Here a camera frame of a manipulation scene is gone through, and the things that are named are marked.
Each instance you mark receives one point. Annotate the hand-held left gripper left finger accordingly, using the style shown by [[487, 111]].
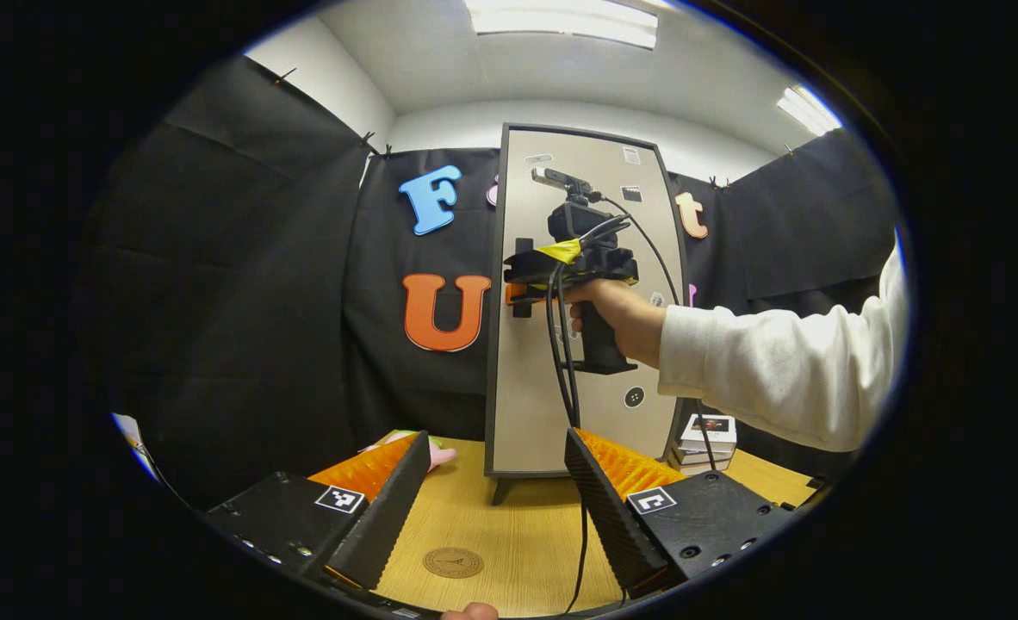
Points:
[[388, 508]]

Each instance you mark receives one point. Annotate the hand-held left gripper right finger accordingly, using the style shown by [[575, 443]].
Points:
[[612, 517]]

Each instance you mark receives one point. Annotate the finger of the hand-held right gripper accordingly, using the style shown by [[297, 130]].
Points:
[[530, 274]]

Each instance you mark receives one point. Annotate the round brown coaster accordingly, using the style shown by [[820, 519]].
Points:
[[453, 562]]

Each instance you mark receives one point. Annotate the beige cabinet door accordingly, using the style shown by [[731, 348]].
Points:
[[526, 413]]

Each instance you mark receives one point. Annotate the dark grey cabinet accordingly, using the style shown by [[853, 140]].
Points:
[[502, 489]]

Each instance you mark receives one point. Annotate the pink plush toy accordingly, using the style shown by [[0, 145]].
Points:
[[440, 455]]

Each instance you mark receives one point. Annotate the stack of white books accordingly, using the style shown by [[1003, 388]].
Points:
[[707, 426]]

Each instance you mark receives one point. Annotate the large ceiling light panel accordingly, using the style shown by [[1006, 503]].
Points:
[[561, 21]]

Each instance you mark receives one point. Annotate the black backdrop cloth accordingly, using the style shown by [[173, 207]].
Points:
[[242, 301]]

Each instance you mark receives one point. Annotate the small ceiling light panel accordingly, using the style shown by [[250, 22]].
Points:
[[809, 110]]

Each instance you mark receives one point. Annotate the white flat object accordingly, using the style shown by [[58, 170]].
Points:
[[134, 439]]

